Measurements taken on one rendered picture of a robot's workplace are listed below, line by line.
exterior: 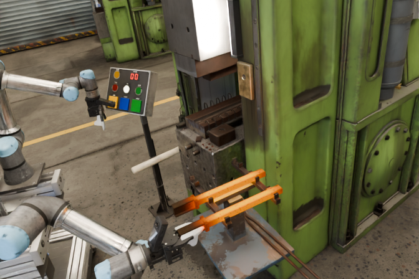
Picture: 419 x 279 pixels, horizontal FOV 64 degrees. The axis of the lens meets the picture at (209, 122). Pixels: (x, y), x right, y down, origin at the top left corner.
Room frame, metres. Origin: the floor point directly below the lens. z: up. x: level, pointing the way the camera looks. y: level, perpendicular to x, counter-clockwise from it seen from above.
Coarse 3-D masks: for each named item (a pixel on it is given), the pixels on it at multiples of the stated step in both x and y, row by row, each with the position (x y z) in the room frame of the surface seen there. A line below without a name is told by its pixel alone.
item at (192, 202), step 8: (248, 176) 1.07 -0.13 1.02; (224, 184) 1.04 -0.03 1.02; (232, 184) 1.04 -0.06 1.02; (240, 184) 1.04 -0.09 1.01; (208, 192) 1.01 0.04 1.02; (216, 192) 1.00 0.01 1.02; (224, 192) 1.01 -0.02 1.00; (184, 200) 0.97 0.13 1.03; (192, 200) 0.96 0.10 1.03; (200, 200) 0.97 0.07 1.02; (176, 208) 0.94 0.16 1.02; (184, 208) 0.95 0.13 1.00; (192, 208) 0.96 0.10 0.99; (176, 216) 0.93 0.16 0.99
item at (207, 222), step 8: (264, 192) 0.97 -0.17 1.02; (272, 192) 0.96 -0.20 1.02; (280, 192) 0.97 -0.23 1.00; (248, 200) 0.94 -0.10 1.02; (256, 200) 0.93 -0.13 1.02; (264, 200) 0.94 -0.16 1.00; (232, 208) 0.91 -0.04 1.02; (240, 208) 0.90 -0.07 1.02; (248, 208) 0.92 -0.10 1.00; (200, 216) 0.88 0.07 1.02; (208, 216) 0.88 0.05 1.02; (216, 216) 0.88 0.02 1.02; (224, 216) 0.88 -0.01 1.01; (232, 216) 0.89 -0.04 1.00; (192, 224) 0.85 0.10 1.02; (200, 224) 0.84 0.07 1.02; (208, 224) 0.84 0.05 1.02; (184, 232) 0.82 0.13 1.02
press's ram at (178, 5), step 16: (176, 0) 1.65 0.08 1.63; (192, 0) 1.53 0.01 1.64; (208, 0) 1.58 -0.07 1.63; (224, 0) 1.62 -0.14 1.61; (176, 16) 1.67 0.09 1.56; (192, 16) 1.55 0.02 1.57; (208, 16) 1.57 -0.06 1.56; (224, 16) 1.62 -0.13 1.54; (176, 32) 1.69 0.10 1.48; (192, 32) 1.56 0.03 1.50; (208, 32) 1.57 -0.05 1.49; (224, 32) 1.62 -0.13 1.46; (176, 48) 1.71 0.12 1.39; (192, 48) 1.58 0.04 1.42; (208, 48) 1.56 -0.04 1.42; (224, 48) 1.61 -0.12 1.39
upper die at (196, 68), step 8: (176, 56) 1.72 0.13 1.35; (184, 56) 1.66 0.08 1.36; (216, 56) 1.64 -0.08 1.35; (224, 56) 1.67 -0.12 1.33; (176, 64) 1.74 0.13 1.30; (184, 64) 1.67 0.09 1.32; (192, 64) 1.60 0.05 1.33; (200, 64) 1.59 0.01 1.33; (208, 64) 1.62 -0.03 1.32; (216, 64) 1.64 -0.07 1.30; (224, 64) 1.67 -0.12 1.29; (232, 64) 1.69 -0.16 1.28; (192, 72) 1.61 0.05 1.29; (200, 72) 1.59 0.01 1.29; (208, 72) 1.61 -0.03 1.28
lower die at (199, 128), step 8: (240, 96) 1.93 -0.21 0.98; (216, 104) 1.86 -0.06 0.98; (224, 104) 1.82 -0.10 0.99; (240, 104) 1.78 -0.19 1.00; (200, 112) 1.78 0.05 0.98; (208, 112) 1.74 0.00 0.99; (224, 112) 1.71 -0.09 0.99; (232, 112) 1.70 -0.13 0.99; (240, 112) 1.71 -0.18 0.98; (192, 120) 1.67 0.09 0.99; (208, 120) 1.64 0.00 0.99; (216, 120) 1.63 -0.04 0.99; (224, 120) 1.65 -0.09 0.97; (192, 128) 1.69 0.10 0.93; (200, 128) 1.61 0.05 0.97; (208, 128) 1.59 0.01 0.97; (208, 136) 1.59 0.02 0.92
